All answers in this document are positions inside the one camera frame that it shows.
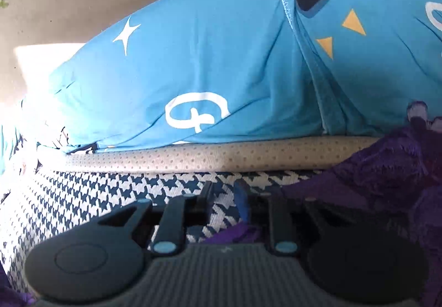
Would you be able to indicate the blue printed sofa cover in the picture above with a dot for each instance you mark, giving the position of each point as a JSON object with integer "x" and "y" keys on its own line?
{"x": 207, "y": 51}

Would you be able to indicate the purple patterned garment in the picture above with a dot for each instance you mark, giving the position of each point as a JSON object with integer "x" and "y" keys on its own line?
{"x": 386, "y": 172}

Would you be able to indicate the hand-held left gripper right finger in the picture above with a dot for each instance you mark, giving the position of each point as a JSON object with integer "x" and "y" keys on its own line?
{"x": 242, "y": 201}

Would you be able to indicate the houndstooth sofa seat cover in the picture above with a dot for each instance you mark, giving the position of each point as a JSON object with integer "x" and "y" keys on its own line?
{"x": 86, "y": 196}

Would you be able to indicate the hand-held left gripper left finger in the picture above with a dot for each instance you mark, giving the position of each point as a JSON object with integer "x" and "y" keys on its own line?
{"x": 207, "y": 193}

